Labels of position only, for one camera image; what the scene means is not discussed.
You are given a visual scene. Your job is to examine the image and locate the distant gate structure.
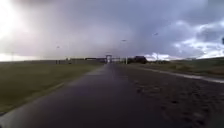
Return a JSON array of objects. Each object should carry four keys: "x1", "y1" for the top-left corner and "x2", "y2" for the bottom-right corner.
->
[{"x1": 105, "y1": 54, "x2": 128, "y2": 65}]

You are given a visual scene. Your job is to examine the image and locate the street lamp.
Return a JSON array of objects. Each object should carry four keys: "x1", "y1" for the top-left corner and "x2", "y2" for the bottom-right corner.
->
[
  {"x1": 120, "y1": 39, "x2": 128, "y2": 65},
  {"x1": 152, "y1": 32, "x2": 160, "y2": 62},
  {"x1": 55, "y1": 45, "x2": 61, "y2": 64}
]

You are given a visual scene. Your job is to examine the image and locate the dark low bushes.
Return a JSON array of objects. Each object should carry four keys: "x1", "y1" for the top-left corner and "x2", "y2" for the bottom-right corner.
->
[{"x1": 127, "y1": 55, "x2": 148, "y2": 65}]

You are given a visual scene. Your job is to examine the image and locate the long low building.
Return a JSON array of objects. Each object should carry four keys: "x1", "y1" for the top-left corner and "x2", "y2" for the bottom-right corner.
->
[{"x1": 54, "y1": 57, "x2": 107, "y2": 65}]

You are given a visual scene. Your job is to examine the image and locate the dark wet asphalt road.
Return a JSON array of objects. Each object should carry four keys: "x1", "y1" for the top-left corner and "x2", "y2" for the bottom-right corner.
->
[{"x1": 0, "y1": 63, "x2": 188, "y2": 128}]

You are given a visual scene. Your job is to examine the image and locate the dark gravel strip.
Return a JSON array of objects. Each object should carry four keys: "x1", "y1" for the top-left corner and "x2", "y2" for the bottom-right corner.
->
[{"x1": 114, "y1": 63, "x2": 224, "y2": 128}]

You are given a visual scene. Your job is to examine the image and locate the grass field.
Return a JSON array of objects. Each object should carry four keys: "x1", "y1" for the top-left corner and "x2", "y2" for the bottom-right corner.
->
[{"x1": 0, "y1": 61, "x2": 106, "y2": 116}]

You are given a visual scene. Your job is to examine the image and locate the grass verge with embankment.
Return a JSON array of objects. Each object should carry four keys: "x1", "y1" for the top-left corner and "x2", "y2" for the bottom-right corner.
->
[{"x1": 133, "y1": 56, "x2": 224, "y2": 79}]

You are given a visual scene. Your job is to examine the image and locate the puddle strip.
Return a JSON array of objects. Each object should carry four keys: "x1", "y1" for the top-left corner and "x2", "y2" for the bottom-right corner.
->
[{"x1": 143, "y1": 67, "x2": 224, "y2": 84}]

